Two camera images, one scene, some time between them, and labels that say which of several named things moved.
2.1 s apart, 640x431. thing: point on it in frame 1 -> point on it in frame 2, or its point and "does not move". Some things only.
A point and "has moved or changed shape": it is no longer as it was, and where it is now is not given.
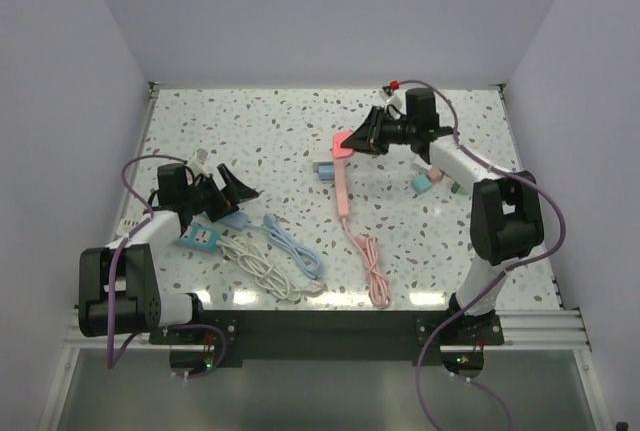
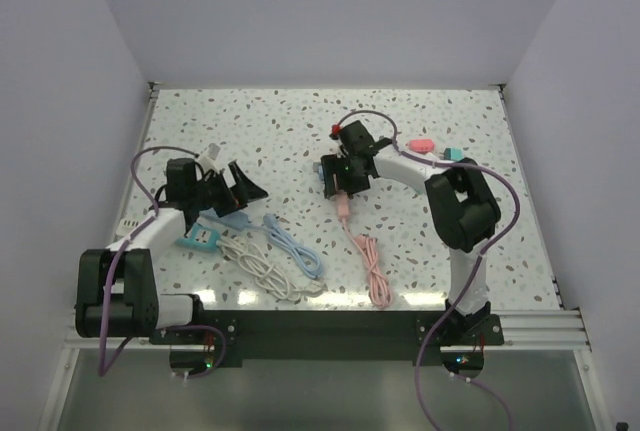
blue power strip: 236,220 does not move
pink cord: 379,287 does not move
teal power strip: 200,237 does not move
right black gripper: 369,138 -> 332,165
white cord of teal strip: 253,261 does not move
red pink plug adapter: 337,150 has moved or changed shape
